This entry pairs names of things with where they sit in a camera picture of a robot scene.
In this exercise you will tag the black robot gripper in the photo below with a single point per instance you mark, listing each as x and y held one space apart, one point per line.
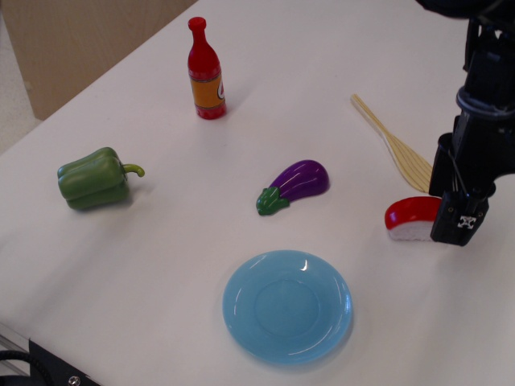
467 163

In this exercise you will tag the red and white toy sushi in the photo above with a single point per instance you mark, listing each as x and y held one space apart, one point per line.
412 219

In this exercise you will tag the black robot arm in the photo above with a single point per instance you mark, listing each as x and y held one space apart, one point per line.
489 49

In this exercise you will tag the blue plastic plate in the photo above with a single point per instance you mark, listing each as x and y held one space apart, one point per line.
287 307

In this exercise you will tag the wooden rice paddle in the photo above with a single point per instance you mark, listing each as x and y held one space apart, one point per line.
414 168

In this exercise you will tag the purple toy eggplant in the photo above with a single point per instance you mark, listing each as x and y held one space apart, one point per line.
300 180

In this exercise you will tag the red toy sauce bottle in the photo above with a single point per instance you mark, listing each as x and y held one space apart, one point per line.
205 74

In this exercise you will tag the green toy bell pepper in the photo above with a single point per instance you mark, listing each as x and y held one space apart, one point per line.
97 179

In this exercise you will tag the black corner bracket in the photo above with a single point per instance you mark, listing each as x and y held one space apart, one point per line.
60 371

